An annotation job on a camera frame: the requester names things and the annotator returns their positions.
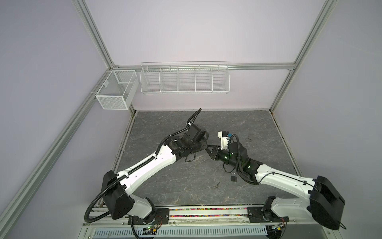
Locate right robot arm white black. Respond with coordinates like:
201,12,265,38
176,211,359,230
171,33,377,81
206,142,346,230

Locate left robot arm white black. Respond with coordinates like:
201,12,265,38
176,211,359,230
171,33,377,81
101,124,209,223

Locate white mesh box basket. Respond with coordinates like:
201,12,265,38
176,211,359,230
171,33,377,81
95,70,139,110

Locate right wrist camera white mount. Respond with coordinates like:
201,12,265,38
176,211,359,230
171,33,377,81
218,130,232,150

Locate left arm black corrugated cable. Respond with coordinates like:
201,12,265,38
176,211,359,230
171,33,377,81
84,108,203,224

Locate long white wire basket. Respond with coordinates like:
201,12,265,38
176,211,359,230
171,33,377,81
140,61,230,94

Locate white vented cable duct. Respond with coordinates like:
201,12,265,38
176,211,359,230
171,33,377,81
93,225,268,239

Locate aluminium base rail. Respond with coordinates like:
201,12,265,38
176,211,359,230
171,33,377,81
84,199,317,227

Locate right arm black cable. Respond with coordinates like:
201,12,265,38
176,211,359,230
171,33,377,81
222,134,347,230

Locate aluminium frame profiles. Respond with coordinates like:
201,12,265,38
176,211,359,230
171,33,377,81
1,1,338,238

